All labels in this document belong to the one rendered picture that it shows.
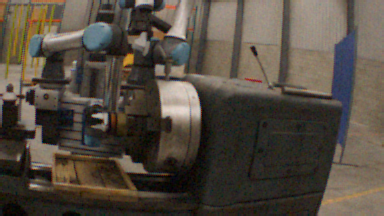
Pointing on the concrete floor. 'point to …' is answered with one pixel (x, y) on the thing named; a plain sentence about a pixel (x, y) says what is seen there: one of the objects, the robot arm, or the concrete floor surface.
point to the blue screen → (344, 83)
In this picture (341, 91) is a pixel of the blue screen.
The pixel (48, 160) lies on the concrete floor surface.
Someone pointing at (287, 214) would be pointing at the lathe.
